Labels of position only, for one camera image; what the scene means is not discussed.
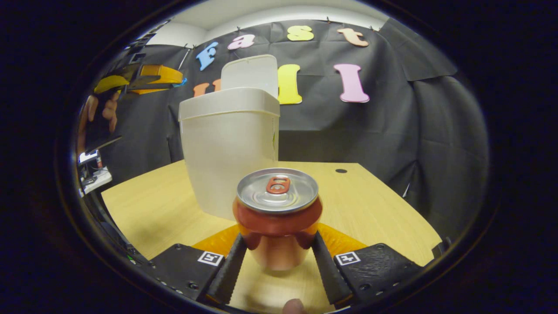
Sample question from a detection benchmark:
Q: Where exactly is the red pop can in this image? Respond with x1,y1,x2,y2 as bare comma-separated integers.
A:
232,168,323,272

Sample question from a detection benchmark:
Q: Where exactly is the black backdrop cloth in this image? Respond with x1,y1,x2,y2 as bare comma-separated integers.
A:
78,17,491,240

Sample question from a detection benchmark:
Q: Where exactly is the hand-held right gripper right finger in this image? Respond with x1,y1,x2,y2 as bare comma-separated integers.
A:
311,222,423,306

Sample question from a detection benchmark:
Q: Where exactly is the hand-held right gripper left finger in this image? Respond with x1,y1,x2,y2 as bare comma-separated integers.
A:
148,225,248,306

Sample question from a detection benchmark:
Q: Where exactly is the white desktop garbage bin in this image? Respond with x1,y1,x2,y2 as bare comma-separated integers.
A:
178,55,281,221

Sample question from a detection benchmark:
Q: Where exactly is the computer monitor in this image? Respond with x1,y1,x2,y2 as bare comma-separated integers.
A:
78,148,100,165

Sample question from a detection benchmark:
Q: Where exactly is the wooden desktop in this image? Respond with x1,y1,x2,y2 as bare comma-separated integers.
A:
101,160,443,314

